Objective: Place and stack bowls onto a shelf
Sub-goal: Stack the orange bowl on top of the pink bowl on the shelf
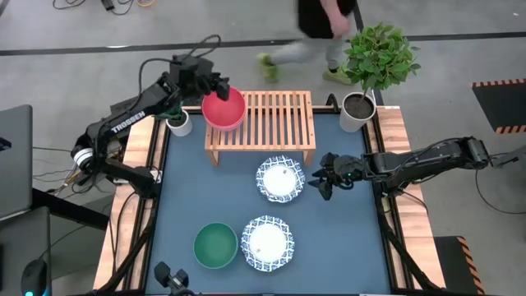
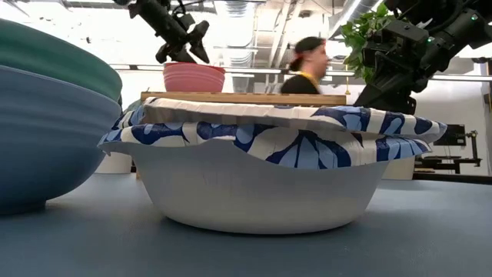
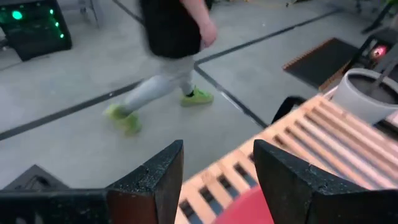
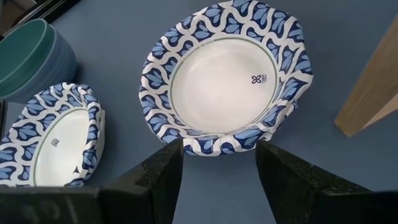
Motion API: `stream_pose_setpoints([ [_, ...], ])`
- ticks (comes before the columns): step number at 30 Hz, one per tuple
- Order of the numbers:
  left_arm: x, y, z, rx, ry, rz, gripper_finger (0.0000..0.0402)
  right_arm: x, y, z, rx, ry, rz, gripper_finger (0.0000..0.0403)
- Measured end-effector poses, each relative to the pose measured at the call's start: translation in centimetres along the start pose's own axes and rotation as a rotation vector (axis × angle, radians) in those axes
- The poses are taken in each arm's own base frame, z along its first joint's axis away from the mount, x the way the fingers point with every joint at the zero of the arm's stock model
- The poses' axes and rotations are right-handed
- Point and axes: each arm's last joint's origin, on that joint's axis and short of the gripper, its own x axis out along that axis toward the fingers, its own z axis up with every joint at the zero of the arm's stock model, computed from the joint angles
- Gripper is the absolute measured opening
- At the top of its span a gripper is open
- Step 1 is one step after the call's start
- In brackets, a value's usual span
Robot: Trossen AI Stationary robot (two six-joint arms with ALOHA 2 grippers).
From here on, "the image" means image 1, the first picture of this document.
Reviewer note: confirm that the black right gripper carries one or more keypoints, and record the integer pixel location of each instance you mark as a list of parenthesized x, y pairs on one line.
[(348, 168)]

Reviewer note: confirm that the black computer mouse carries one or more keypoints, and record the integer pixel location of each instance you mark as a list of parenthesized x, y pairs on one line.
[(35, 277)]

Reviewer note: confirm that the wooden slatted shelf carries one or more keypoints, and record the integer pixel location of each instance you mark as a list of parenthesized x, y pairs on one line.
[(279, 123)]

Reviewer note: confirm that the pink plastic bowl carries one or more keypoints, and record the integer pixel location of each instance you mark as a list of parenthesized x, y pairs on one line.
[(225, 113)]

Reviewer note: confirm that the black metal frame strut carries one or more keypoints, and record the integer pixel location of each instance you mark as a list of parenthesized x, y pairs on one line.
[(407, 255), (128, 255)]

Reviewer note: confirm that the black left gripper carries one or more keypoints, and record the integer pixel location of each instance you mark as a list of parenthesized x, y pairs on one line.
[(199, 76)]

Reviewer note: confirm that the green plastic bowl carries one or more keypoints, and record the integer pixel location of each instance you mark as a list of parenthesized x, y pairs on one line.
[(215, 246)]

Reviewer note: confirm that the person's hand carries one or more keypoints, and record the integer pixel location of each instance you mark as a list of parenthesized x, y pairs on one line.
[(339, 29)]

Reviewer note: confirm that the small black device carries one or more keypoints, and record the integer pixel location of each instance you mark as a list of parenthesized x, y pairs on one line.
[(5, 144)]

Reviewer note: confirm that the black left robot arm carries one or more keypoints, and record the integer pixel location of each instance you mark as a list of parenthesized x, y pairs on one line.
[(131, 121)]

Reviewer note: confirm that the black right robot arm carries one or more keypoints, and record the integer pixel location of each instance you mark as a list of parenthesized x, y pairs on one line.
[(411, 164)]

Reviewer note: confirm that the black desk beam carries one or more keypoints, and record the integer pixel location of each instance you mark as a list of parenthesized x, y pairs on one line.
[(70, 207)]

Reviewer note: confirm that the grey desk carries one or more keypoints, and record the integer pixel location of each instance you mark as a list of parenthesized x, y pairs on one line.
[(24, 246)]

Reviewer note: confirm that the grey metal bracket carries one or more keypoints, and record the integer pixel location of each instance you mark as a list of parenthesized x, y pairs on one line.
[(511, 158)]

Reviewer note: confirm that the grey laptop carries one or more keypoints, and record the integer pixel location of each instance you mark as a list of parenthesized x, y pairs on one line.
[(15, 164)]

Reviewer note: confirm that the small white plant pot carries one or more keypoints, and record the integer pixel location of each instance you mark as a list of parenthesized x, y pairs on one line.
[(181, 129)]

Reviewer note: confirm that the black power adapter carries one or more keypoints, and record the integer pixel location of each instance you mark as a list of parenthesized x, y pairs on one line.
[(108, 4)]

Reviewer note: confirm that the large white plant pot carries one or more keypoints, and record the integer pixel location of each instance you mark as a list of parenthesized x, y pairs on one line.
[(354, 120)]

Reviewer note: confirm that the leafy green tree plant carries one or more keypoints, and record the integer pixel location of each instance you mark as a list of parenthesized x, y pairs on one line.
[(380, 57)]

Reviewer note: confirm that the black hazard-striped floor mat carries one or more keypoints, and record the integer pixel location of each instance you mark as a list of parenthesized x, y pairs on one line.
[(450, 267), (499, 103)]

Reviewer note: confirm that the blue patterned paper bowl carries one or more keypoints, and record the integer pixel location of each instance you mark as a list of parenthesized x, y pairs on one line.
[(280, 179), (267, 243)]

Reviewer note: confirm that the person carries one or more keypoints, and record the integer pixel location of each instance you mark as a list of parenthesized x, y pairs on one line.
[(316, 20)]

